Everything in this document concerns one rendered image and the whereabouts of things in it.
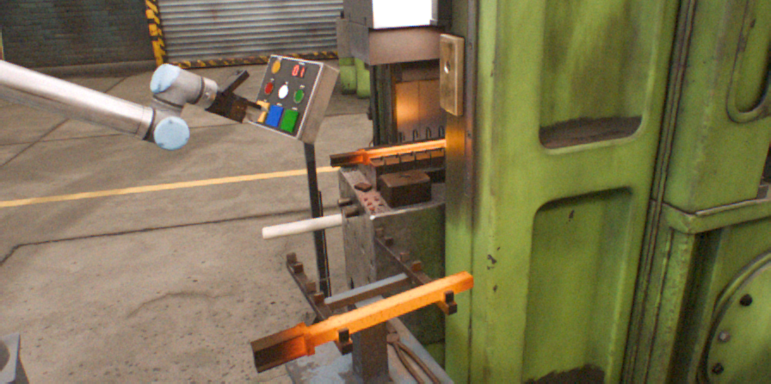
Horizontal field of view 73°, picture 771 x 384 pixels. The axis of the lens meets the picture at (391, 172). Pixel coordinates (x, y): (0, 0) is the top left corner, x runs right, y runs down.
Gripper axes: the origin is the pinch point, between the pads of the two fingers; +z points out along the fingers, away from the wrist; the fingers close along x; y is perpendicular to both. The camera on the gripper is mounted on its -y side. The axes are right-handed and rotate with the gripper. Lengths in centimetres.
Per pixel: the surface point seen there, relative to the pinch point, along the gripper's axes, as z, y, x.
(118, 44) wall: 188, -41, -783
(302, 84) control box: 11.1, -12.6, -0.4
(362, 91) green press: 321, -72, -325
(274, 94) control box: 11.1, -6.9, -15.1
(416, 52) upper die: 0, -26, 59
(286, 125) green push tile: 10.4, 2.8, -0.7
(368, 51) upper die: -10, -21, 53
